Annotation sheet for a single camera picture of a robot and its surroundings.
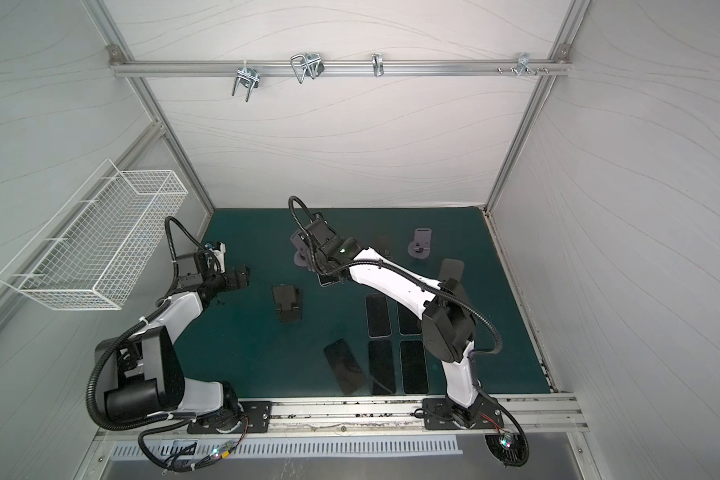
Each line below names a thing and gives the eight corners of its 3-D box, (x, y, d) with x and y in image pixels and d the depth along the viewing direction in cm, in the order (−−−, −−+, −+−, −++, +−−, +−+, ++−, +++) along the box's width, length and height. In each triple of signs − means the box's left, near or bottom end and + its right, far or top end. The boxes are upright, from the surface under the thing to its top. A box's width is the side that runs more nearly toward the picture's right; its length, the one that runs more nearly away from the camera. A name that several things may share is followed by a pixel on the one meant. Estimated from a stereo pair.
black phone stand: (277, 322, 92) (267, 304, 82) (281, 303, 96) (272, 284, 86) (300, 322, 92) (293, 304, 82) (303, 303, 96) (296, 284, 86)
